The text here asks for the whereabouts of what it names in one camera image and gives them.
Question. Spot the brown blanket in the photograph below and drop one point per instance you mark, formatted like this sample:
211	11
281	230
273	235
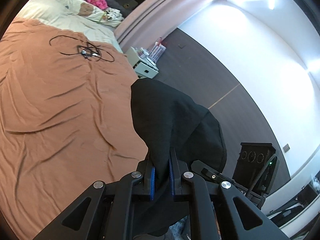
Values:
65	121

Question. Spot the white patterned cloth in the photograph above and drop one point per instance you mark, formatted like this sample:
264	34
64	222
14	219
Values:
112	17

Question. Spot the black shorts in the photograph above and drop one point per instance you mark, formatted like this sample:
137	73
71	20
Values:
166	118

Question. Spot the striped bag on nightstand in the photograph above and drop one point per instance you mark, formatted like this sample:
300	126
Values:
156	50

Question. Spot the bear print pillow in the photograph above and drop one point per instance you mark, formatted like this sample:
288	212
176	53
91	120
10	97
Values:
84	9

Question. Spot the right pink curtain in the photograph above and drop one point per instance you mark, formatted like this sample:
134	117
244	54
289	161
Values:
155	19

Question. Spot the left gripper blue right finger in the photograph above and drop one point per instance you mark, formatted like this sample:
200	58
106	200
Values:
176	170

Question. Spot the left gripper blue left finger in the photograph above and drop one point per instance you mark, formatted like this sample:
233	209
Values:
148	173

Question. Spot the white nightstand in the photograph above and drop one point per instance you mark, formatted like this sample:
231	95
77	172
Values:
141	63

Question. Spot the cream bed sheet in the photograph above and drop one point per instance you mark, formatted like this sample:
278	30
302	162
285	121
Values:
52	13

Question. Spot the pink fluffy item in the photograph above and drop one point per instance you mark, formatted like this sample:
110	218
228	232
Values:
101	4

